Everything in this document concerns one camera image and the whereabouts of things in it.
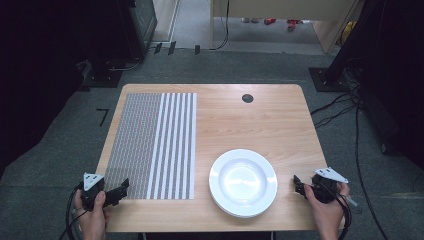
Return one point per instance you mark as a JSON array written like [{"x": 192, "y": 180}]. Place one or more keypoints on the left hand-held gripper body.
[{"x": 91, "y": 186}]

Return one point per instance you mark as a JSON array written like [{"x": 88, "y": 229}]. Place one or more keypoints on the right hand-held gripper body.
[{"x": 325, "y": 186}]

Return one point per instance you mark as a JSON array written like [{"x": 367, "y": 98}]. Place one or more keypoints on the person's right hand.
[{"x": 325, "y": 215}]

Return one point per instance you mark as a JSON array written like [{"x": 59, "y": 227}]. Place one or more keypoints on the person's left hand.
[{"x": 94, "y": 216}]

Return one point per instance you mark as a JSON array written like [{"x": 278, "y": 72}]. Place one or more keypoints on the grey striped woven placemat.
[{"x": 151, "y": 146}]

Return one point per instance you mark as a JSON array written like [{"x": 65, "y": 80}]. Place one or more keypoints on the white round plate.
[{"x": 243, "y": 182}]

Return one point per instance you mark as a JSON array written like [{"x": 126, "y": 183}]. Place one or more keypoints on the round grey table grommet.
[{"x": 247, "y": 98}]

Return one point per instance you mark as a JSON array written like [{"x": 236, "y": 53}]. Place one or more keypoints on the black tape strip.
[
  {"x": 172, "y": 47},
  {"x": 197, "y": 49}
]

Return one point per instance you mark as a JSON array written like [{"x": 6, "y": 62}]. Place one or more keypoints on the red tool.
[
  {"x": 269, "y": 21},
  {"x": 293, "y": 23}
]

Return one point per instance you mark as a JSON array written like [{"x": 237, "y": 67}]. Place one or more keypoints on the dark glass-fronted cabinet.
[{"x": 141, "y": 23}]

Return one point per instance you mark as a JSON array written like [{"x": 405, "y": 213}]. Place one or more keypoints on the light wooden cabinet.
[{"x": 333, "y": 20}]

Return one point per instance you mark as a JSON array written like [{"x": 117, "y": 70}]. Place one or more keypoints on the black stand base plate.
[
  {"x": 101, "y": 78},
  {"x": 328, "y": 81}
]

